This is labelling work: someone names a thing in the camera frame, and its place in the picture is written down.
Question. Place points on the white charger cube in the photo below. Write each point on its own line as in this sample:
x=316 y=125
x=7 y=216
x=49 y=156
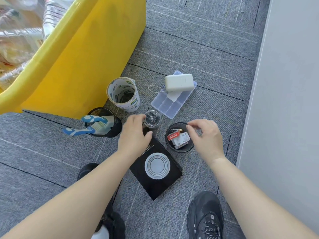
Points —
x=182 y=140

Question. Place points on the person's left black shoe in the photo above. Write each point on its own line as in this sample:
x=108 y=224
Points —
x=86 y=169

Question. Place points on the person's right forearm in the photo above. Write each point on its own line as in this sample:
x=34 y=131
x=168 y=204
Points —
x=256 y=204

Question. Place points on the red white eraser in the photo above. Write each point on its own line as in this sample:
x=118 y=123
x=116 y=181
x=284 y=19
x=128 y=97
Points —
x=173 y=136

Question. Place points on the clear compartment box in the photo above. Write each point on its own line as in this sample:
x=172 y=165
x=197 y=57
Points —
x=169 y=107

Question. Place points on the small clear round jar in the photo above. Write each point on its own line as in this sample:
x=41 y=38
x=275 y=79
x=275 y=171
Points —
x=152 y=119

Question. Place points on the yellow plastic bin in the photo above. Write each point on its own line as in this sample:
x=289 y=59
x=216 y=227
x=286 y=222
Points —
x=87 y=59

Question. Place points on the person's black shoe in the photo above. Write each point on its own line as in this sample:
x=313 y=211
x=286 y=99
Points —
x=86 y=169
x=204 y=209

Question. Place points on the person's left forearm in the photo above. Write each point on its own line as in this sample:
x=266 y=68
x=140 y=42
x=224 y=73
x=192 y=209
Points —
x=74 y=204

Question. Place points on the person's left hand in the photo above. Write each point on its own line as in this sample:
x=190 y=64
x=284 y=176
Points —
x=132 y=139

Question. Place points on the white power bank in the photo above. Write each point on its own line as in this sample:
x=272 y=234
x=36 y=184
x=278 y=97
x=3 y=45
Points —
x=179 y=82

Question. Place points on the blue white toothbrush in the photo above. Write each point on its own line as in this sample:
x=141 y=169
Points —
x=74 y=131
x=91 y=119

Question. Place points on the clear tape roll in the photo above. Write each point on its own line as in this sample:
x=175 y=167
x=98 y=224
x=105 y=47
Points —
x=133 y=103
x=132 y=109

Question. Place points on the person's right black shoe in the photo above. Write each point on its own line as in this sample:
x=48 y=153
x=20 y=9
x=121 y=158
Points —
x=204 y=209

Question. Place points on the white paper tape roll cup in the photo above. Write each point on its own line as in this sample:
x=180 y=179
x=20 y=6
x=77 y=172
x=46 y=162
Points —
x=109 y=88

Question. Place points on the black notebook white circle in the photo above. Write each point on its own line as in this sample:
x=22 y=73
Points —
x=159 y=186

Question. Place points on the person's right hand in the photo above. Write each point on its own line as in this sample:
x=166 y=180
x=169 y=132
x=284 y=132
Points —
x=209 y=141

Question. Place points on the cluster of discarded bottles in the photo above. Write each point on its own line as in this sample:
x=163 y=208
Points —
x=22 y=34

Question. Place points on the black gold battery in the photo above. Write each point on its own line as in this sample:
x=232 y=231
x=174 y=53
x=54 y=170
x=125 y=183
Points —
x=175 y=130

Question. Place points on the black mesh pen holder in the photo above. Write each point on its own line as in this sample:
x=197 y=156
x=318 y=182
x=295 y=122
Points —
x=116 y=131
x=169 y=144

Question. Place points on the white sock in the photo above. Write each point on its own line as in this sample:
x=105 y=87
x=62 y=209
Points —
x=101 y=233

